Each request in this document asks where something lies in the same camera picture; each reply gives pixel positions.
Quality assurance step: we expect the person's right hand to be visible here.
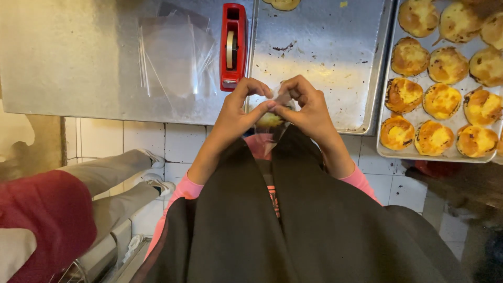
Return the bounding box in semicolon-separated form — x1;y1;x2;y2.
271;75;341;149

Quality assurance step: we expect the person's left hand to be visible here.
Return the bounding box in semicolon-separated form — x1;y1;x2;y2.
214;77;277;146

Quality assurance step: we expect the clear plastic bag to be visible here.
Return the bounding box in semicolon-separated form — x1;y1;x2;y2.
253;84;296;159

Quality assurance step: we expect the bagged yellow bun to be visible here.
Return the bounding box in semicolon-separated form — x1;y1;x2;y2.
256;112;284;129

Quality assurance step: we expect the empty metal baking tray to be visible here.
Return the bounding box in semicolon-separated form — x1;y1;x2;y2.
245;0;394;135

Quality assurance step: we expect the clear tape roll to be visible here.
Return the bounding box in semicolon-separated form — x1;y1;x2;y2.
226;31;238;70

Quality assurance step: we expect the red tape dispenser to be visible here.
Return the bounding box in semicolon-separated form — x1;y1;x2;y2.
219;3;249;92

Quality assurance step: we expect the stack of clear plastic bags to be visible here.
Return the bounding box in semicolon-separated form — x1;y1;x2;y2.
137;1;219;104

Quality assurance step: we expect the person's pink shirt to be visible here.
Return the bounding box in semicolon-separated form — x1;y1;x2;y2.
145;133;382;261

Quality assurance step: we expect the pale baked bun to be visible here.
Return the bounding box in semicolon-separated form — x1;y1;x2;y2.
262;0;302;12

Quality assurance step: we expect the metal baking tray with buns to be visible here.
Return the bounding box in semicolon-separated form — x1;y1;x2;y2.
376;0;503;164

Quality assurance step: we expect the person's black apron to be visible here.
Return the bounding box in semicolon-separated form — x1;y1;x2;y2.
131;125;474;283

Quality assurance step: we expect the batch of golden baked buns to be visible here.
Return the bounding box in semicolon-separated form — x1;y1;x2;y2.
379;0;503;159

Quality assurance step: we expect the metal rack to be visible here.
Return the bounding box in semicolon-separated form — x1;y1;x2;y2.
51;218;152;283

